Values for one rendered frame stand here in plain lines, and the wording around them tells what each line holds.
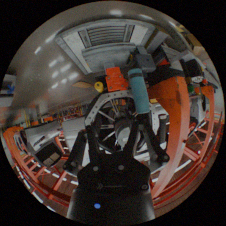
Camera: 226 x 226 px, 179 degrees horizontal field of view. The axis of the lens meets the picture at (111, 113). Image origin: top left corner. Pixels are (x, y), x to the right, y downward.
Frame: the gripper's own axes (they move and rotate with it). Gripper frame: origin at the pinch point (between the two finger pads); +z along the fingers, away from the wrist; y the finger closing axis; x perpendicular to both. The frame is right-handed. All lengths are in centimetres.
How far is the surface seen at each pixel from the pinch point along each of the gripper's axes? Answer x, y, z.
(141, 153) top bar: -27.4, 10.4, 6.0
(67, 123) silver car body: -24, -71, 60
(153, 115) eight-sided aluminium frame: -18.3, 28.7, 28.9
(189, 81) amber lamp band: 8.0, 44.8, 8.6
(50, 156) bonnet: -178, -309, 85
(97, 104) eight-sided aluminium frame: -1.6, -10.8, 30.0
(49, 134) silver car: -77, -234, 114
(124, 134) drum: -15.7, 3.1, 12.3
